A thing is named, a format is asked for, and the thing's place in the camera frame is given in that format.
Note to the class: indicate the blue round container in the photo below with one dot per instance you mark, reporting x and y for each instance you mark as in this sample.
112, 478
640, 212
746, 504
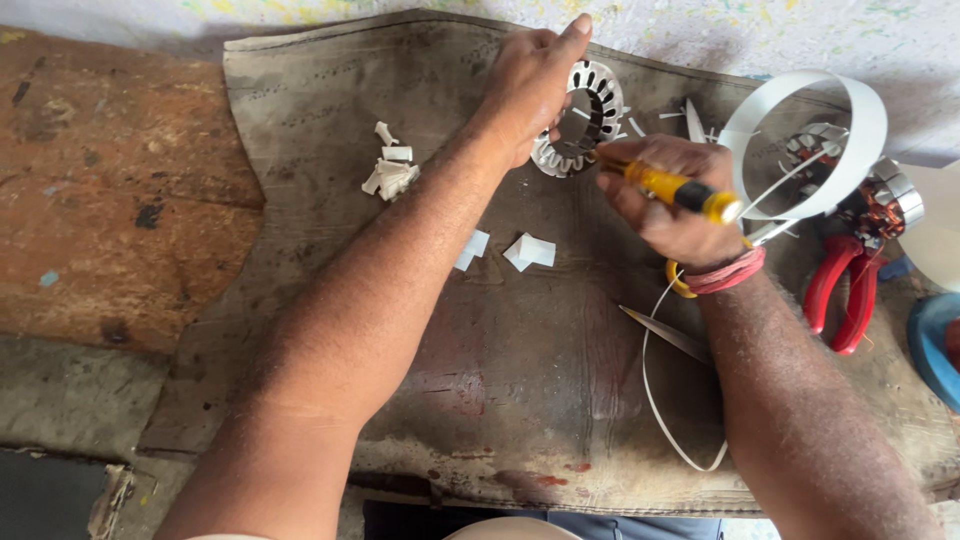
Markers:
934, 349

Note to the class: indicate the thin white paper sliver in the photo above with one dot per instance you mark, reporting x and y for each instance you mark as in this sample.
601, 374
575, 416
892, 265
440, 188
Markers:
637, 126
671, 115
581, 113

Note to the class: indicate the white pointed paper piece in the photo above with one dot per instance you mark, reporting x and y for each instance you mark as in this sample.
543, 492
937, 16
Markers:
694, 124

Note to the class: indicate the worn brown wooden board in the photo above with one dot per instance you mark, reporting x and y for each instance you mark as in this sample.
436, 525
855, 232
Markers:
112, 202

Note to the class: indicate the pile of folded paper pieces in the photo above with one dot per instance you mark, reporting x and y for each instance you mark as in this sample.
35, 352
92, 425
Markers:
391, 176

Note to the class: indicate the person's left hand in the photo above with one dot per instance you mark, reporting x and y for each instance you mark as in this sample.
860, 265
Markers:
525, 90

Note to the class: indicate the folded white paper square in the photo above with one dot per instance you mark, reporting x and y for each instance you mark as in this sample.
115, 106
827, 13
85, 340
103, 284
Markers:
534, 251

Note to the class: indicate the red thread wristband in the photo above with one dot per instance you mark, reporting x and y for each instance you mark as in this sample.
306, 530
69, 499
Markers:
726, 271

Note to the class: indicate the coiled white plastic strip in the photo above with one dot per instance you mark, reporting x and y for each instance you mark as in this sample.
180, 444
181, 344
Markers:
862, 135

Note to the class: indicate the small white paper square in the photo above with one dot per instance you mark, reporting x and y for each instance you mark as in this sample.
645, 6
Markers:
472, 247

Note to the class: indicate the copper wound stator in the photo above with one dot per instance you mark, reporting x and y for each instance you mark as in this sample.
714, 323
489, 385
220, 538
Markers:
889, 206

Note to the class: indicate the person's right hand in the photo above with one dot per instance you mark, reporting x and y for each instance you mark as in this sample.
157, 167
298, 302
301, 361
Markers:
675, 225

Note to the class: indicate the long thin white strip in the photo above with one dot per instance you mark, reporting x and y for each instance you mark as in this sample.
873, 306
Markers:
651, 390

